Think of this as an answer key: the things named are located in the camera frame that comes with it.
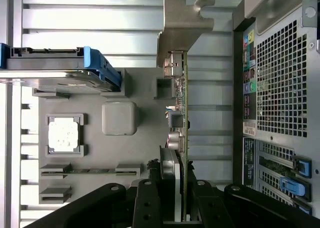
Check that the blue disk caddy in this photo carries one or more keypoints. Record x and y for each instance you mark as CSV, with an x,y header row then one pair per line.
x,y
100,62

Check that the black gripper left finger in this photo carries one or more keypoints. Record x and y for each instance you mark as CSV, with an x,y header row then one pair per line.
x,y
146,208

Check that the silver CPU chip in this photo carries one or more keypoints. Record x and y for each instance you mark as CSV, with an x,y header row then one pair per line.
x,y
62,135

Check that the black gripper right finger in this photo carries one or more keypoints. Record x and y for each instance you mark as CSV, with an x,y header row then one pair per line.
x,y
212,213

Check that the grey parts rack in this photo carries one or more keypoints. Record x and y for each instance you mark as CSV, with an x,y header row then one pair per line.
x,y
150,150

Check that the open black PC case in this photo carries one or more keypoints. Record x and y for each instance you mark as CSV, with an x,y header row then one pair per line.
x,y
280,87

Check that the silver hard disk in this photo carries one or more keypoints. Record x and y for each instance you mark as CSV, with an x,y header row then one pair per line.
x,y
50,79

